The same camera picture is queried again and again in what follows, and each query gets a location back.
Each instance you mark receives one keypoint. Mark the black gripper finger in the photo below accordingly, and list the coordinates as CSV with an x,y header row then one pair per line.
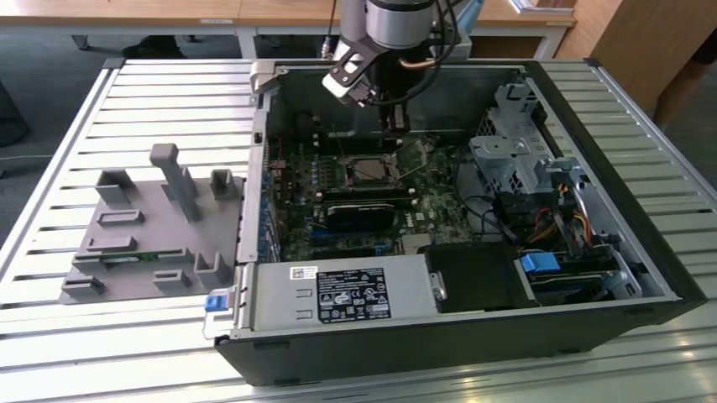
x,y
389,121

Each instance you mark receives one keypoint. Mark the thin metal locking lever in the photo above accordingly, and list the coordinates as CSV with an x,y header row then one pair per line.
x,y
413,169

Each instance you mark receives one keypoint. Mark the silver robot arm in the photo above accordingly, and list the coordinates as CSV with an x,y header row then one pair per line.
x,y
398,23

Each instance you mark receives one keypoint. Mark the CPU socket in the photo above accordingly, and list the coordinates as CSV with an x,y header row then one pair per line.
x,y
349,172

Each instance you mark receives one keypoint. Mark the black RAM stick row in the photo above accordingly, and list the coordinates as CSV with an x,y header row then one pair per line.
x,y
353,143

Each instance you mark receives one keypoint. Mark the black case fan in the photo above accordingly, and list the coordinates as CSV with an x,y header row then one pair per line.
x,y
307,126

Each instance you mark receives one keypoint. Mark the pale blue teach pendant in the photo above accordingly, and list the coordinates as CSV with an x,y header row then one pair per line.
x,y
473,25

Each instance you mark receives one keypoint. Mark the silver drive cage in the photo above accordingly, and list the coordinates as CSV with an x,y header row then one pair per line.
x,y
504,159

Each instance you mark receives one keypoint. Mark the green motherboard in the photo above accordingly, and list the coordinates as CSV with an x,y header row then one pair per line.
x,y
442,210

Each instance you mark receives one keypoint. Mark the black graphics card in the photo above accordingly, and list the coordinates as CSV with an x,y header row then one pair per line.
x,y
358,216

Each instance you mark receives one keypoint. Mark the silver chipset heat sink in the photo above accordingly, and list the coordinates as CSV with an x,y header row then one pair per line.
x,y
417,242

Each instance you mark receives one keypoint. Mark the stack of papers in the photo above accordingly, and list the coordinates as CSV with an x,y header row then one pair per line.
x,y
532,5

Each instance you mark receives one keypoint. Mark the black plastic shroud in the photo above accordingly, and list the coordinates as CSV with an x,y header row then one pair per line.
x,y
476,277

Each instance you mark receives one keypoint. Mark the blue disk carrier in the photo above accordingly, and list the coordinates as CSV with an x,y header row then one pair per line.
x,y
538,263

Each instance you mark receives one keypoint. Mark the black rolling chair base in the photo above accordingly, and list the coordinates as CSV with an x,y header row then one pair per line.
x,y
154,47

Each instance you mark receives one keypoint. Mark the brown wooden cabinet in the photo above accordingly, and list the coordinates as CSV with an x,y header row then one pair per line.
x,y
644,42

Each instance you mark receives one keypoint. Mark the silver power supply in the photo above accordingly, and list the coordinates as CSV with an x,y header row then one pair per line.
x,y
281,294

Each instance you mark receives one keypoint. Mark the grey parts rack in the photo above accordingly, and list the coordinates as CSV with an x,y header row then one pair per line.
x,y
141,235

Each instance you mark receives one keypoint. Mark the blue case latch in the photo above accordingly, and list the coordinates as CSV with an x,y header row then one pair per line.
x,y
218,303

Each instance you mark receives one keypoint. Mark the green RAM stick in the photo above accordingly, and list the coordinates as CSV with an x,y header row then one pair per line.
x,y
146,257

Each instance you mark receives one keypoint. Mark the black open PC case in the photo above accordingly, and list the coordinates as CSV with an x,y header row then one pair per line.
x,y
392,352

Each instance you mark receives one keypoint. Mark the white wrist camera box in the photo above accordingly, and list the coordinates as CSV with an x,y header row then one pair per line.
x,y
347,73

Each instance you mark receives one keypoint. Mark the silver case corner bracket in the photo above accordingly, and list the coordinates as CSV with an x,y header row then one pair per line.
x,y
263,80

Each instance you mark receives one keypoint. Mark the wooden desk white frame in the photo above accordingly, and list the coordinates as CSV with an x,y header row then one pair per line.
x,y
141,12

